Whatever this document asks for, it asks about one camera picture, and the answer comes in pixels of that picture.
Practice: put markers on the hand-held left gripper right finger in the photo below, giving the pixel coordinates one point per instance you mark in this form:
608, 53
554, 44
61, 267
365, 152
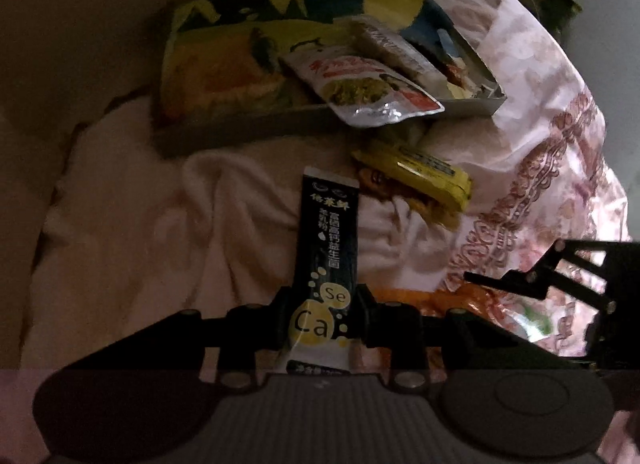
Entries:
363, 305

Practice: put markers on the small brown snack packet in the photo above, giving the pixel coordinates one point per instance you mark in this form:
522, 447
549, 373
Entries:
457, 74

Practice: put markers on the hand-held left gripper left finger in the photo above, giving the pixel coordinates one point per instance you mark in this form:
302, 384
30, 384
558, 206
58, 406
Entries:
282, 306

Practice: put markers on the pink patterned blanket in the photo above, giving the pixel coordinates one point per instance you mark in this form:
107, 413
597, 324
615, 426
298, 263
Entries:
540, 118

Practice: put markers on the white and red snack pouch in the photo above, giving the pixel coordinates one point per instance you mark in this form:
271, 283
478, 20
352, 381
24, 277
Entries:
360, 88

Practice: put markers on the long silver packet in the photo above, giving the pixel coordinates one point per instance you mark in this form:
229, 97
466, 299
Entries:
390, 43

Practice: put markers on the orange snack packet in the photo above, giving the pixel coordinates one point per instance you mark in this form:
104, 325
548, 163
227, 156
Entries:
450, 300

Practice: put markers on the yellow snack bar packet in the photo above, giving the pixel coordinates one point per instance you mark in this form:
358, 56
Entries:
425, 171

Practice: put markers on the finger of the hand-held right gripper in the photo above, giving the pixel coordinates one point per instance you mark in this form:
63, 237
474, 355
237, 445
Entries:
525, 285

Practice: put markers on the yellow and blue printed box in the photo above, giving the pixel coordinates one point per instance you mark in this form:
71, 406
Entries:
215, 68

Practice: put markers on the black stick packet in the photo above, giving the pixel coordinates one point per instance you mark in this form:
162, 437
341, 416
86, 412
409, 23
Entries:
325, 244

